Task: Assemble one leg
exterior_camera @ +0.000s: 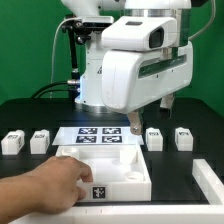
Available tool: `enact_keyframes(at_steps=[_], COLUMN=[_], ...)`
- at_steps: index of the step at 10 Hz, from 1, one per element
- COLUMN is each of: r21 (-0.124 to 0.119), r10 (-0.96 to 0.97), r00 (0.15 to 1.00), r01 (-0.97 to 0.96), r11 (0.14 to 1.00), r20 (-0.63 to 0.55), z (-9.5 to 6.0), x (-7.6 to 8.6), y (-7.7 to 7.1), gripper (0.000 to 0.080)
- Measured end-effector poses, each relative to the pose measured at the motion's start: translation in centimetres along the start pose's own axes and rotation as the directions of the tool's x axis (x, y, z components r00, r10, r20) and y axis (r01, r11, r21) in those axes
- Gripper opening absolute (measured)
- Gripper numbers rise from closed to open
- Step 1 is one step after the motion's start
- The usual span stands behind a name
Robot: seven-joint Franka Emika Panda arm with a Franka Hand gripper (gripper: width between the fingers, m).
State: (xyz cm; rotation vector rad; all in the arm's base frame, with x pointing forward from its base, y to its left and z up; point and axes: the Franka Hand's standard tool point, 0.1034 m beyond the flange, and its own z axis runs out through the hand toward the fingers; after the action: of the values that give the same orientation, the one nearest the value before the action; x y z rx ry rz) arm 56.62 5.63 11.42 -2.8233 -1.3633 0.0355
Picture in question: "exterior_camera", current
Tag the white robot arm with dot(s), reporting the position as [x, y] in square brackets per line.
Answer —
[137, 51]

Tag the white square tabletop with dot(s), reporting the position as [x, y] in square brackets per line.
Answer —
[119, 172]

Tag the marker sheet with tags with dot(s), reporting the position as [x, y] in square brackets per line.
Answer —
[96, 135]

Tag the white obstacle fence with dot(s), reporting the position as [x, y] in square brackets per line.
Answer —
[211, 213]

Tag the bare human hand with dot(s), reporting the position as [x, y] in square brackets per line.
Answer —
[52, 186]

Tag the human forearm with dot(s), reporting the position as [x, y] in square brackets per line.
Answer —
[18, 197]

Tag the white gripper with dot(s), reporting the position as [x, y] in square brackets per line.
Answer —
[131, 80]

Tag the black mount pole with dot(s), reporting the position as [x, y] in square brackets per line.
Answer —
[75, 71]

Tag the black camera on mount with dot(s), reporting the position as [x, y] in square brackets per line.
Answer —
[82, 27]

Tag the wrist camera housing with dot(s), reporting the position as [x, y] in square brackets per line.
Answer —
[140, 33]

